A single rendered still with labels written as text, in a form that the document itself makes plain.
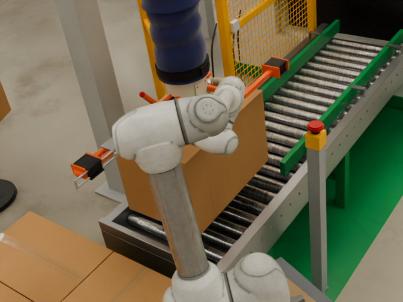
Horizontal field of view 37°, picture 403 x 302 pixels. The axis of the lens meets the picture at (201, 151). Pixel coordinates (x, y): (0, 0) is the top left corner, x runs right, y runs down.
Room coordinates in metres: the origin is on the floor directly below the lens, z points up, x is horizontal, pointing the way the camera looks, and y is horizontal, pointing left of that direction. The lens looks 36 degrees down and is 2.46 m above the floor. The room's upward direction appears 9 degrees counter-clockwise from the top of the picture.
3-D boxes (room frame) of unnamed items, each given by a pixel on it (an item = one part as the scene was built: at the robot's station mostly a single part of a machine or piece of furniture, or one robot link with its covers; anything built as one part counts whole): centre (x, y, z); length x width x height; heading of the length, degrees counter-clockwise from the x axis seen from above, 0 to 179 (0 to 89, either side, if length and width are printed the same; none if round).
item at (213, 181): (2.22, 0.03, 0.88); 0.60 x 0.40 x 0.40; 139
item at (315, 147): (2.04, -0.49, 0.50); 0.07 x 0.07 x 1.00; 49
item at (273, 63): (2.27, -0.37, 1.21); 0.09 x 0.08 x 0.05; 48
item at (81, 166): (1.78, 0.42, 1.20); 0.08 x 0.07 x 0.05; 138
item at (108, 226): (1.94, 0.27, 0.58); 0.70 x 0.03 x 0.06; 49
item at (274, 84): (3.26, -0.54, 0.60); 1.60 x 0.11 x 0.09; 139
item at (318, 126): (2.04, -0.49, 1.02); 0.07 x 0.07 x 0.04
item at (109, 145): (1.87, 0.33, 1.20); 0.07 x 0.07 x 0.04; 48
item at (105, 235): (1.93, 0.27, 0.48); 0.70 x 0.03 x 0.15; 49
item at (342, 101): (2.90, -0.94, 0.60); 1.60 x 0.11 x 0.09; 139
